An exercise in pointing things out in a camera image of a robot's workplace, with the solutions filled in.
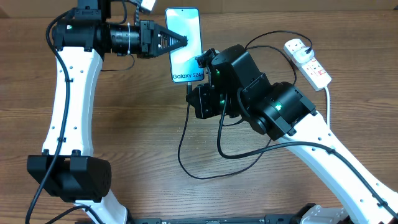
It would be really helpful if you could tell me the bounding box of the black USB charging cable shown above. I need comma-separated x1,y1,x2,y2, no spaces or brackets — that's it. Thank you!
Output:
177,30,313,180

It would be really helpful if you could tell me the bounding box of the Samsung Galaxy smartphone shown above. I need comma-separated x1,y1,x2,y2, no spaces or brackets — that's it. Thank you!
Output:
165,7,204,83

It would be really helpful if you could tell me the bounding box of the white charger adapter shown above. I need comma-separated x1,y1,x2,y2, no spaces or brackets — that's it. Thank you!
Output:
293,48,315,67

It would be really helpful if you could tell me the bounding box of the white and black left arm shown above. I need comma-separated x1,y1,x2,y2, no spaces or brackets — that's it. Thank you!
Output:
27,0,187,223

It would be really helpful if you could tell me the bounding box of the white power strip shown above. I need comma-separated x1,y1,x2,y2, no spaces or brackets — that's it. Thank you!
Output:
284,39,331,91

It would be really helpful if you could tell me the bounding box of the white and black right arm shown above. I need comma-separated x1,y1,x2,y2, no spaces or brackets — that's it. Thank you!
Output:
187,45,397,223

